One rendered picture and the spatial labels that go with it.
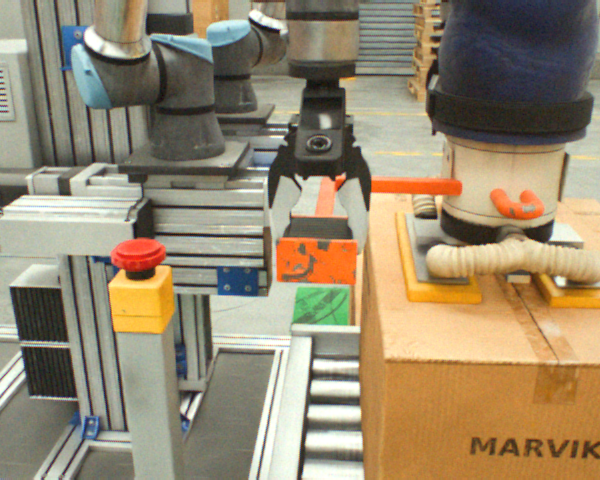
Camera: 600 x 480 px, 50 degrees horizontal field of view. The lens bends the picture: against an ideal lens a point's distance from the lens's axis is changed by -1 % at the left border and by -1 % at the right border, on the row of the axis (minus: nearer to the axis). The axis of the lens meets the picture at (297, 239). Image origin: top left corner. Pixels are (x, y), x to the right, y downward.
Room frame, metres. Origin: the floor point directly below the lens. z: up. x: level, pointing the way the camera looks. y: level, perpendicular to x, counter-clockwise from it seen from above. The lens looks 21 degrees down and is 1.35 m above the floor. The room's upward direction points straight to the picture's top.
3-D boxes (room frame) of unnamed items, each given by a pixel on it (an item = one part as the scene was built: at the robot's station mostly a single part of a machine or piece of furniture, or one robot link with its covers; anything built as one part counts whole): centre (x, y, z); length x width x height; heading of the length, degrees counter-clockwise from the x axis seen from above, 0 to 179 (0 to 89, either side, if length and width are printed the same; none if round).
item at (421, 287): (0.96, -0.22, 0.97); 0.34 x 0.10 x 0.05; 175
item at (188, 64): (1.29, 0.23, 1.20); 0.13 x 0.12 x 0.14; 124
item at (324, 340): (1.31, -0.33, 0.58); 0.70 x 0.03 x 0.06; 86
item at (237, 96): (1.79, 0.18, 1.09); 0.15 x 0.15 x 0.10
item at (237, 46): (1.80, 0.18, 1.20); 0.13 x 0.12 x 0.14; 141
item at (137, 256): (0.77, 0.21, 1.02); 0.07 x 0.07 x 0.04
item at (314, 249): (0.67, -0.02, 1.08); 0.09 x 0.08 x 0.05; 85
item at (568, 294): (0.94, -0.40, 0.97); 0.34 x 0.10 x 0.05; 175
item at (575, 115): (0.95, -0.31, 1.19); 0.23 x 0.23 x 0.04
